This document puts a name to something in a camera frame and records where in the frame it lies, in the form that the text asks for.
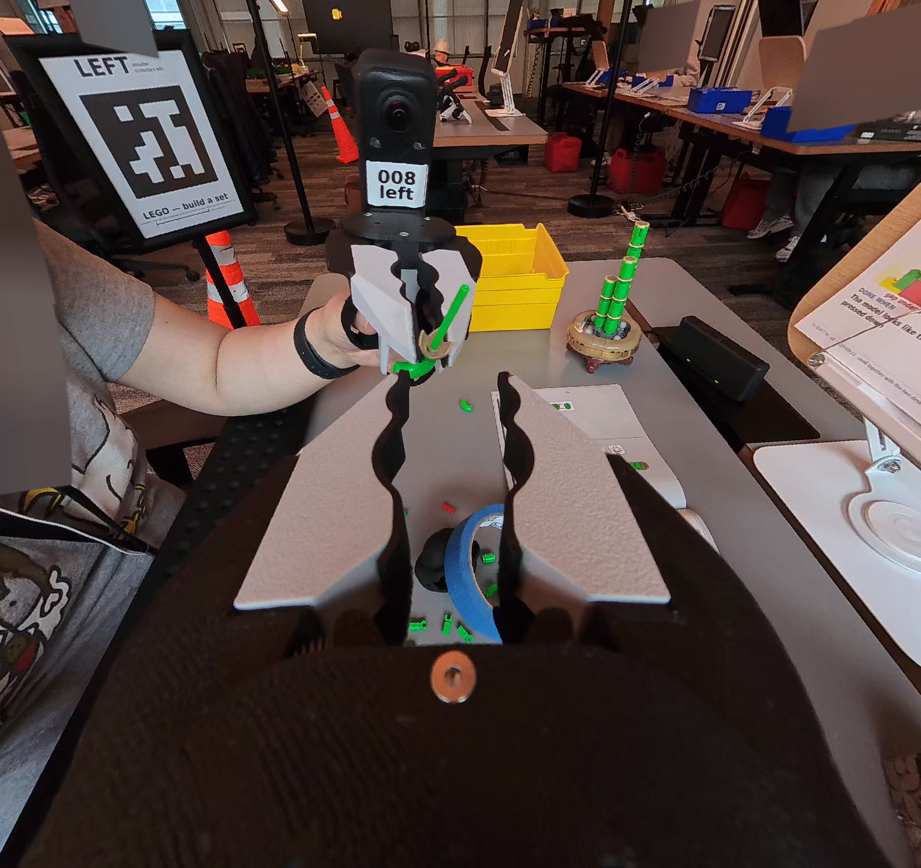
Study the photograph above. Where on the printed instruction sheet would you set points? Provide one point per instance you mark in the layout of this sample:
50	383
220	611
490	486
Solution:
885	321

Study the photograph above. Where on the blue masking tape roll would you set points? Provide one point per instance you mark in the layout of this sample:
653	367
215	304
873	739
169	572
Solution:
464	580

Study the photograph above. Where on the black pole stand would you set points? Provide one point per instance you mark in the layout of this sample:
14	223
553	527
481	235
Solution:
309	231
591	205

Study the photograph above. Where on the lego instruction booklet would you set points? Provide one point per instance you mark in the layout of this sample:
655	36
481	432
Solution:
597	415

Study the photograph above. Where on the yellow plastic bin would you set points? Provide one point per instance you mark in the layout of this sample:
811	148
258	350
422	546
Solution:
518	285

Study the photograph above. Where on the lego bamboo pot model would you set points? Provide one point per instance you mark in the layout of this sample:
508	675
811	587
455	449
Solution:
604	339

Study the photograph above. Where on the blue plastic bin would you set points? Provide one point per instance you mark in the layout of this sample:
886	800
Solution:
719	100
799	127

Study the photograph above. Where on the green lego stem assembly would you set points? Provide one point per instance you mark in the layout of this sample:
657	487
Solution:
450	318

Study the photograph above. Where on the person's left hand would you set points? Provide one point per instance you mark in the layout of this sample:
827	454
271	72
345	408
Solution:
334	336

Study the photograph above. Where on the black wall monitor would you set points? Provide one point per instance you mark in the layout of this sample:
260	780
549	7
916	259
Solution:
345	19

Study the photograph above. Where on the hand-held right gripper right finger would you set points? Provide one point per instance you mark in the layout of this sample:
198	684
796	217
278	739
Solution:
590	523

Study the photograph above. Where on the black framed marker sign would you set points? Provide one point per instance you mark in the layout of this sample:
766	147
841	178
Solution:
108	184

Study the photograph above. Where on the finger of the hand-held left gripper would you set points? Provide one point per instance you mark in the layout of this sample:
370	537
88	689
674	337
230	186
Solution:
381	300
452	274

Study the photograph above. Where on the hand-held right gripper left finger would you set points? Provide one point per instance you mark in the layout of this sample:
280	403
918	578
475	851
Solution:
316	537

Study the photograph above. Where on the red plastic container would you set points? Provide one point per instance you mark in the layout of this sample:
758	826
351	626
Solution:
637	172
563	152
745	205

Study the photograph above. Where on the black rectangular device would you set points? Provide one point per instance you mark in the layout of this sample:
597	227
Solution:
719	357

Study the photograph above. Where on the orange traffic cone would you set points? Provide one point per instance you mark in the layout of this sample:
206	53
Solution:
344	138
223	292

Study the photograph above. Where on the wooden instruction board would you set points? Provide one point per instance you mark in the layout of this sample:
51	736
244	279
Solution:
813	307

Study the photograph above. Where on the person's left forearm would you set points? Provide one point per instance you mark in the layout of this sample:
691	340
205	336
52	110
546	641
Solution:
216	371

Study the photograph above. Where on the white stand base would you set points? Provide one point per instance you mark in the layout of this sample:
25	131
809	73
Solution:
799	494

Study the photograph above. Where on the black round object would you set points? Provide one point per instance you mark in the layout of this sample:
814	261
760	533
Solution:
432	562

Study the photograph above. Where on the black smart wristband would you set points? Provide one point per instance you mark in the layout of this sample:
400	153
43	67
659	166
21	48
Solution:
309	357

